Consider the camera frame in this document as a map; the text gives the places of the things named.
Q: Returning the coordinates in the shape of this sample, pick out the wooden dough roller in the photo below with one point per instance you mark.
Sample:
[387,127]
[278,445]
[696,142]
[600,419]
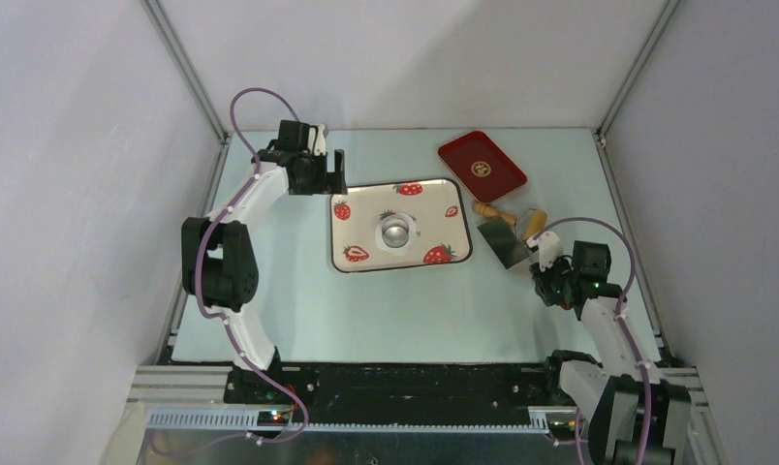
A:
[528,224]

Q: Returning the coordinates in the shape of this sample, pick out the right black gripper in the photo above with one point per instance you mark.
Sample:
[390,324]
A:
[541,280]

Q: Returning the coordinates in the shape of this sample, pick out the aluminium frame rail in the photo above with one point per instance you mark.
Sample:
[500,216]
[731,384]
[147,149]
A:
[179,396]

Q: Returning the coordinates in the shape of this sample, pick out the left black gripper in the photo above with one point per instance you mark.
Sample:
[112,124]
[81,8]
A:
[329,183]

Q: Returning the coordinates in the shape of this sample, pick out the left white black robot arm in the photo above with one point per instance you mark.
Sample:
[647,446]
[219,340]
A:
[219,266]

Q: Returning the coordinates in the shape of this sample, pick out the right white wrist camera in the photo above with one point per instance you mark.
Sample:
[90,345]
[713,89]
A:
[549,249]

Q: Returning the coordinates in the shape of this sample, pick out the red lacquer tray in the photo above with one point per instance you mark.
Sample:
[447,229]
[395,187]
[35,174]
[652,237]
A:
[482,167]

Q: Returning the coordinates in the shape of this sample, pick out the strawberry print tray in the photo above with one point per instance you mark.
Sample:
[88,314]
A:
[435,204]

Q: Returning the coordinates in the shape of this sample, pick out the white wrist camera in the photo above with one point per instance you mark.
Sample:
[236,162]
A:
[549,249]
[318,139]

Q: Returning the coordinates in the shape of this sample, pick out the white dough piece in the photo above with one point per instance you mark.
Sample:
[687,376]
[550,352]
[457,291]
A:
[396,234]

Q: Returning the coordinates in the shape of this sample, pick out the metal spatula red handle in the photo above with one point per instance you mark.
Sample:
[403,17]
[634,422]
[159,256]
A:
[509,250]

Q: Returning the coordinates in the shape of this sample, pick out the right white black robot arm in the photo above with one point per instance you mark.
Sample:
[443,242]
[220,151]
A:
[634,414]

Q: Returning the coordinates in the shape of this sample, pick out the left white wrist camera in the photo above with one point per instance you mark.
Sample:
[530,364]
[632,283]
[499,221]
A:
[318,139]

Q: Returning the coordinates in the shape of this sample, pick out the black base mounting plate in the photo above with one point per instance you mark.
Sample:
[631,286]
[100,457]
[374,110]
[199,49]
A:
[404,394]

